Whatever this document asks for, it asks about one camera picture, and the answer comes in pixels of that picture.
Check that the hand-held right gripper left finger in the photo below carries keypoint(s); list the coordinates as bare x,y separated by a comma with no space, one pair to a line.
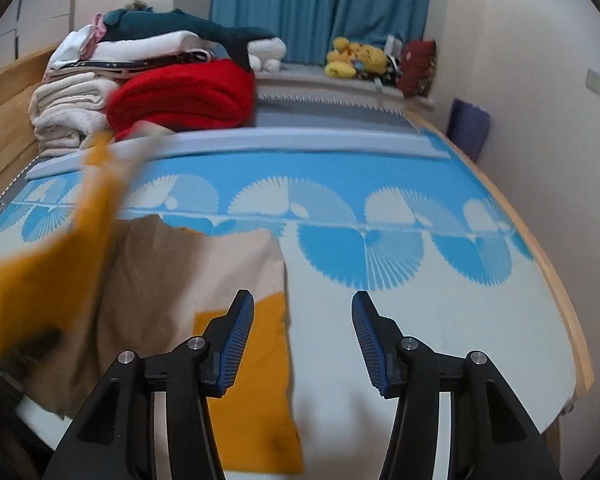
237,340

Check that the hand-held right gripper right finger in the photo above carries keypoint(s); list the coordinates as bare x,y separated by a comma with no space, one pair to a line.
370,340

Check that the beige and orange garment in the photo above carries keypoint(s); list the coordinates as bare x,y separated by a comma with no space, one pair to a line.
205,270

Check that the blue and white patterned bedsheet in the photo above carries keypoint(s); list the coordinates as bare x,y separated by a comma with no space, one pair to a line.
420,320

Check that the grey mat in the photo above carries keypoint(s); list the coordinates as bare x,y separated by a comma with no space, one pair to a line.
330,115

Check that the purple bin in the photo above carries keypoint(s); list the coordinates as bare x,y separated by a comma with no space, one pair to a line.
467,127

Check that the stack of cream folded blankets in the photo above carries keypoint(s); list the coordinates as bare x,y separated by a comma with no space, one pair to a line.
70,105

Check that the red knitted blanket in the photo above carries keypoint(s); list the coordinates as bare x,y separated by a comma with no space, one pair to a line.
185,95

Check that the grey window seat cushion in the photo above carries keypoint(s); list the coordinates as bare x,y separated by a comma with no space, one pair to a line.
320,82

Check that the dark red cushion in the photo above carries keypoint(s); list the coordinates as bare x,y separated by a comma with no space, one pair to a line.
419,67

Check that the yellow plush toy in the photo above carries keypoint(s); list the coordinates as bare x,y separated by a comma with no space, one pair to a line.
341,57

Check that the white crumpled cloth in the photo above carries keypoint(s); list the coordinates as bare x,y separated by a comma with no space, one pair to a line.
72,47

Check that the white folded blanket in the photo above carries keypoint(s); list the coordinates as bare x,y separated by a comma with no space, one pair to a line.
150,45

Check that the dark teal folded garment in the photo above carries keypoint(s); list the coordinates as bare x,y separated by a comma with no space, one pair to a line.
170,25

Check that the pink cloth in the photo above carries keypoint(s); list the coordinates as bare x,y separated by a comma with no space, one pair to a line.
99,27

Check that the white wardrobe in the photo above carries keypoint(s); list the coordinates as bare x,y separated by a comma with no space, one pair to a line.
30,10

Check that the blue curtain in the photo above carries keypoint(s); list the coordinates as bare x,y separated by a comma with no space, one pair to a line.
305,5

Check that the wooden bed frame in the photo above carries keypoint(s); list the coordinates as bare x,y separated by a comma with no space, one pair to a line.
575,330

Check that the wall socket plate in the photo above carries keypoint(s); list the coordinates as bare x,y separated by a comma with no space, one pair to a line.
593,79

